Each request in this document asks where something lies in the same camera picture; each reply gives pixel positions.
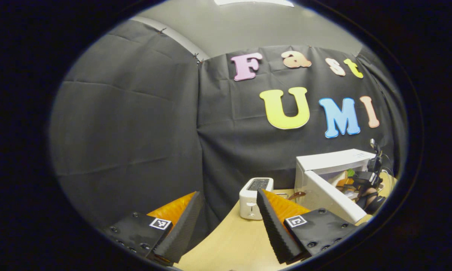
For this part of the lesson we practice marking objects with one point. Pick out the sandwich with green lettuce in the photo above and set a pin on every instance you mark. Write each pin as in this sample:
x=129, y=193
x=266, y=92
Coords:
x=350, y=173

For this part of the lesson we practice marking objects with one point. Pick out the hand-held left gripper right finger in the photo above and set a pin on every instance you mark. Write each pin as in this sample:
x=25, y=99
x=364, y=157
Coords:
x=275, y=226

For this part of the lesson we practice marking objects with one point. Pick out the white toaster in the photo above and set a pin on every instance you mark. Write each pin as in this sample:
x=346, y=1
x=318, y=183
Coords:
x=248, y=203

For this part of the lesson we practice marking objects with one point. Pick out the white microwave oven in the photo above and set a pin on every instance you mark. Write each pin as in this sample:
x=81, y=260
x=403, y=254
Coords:
x=331, y=160

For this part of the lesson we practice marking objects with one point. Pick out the black backdrop cloth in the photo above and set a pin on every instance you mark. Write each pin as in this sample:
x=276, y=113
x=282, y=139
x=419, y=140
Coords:
x=135, y=131

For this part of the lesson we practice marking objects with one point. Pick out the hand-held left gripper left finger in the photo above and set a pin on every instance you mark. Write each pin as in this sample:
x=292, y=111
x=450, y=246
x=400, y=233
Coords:
x=182, y=226

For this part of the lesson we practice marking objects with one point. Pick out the large ceiling light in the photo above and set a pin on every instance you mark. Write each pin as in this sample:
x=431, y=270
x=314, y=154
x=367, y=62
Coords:
x=254, y=2

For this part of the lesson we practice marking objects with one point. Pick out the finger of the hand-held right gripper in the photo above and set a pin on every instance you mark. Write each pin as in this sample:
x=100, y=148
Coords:
x=346, y=182

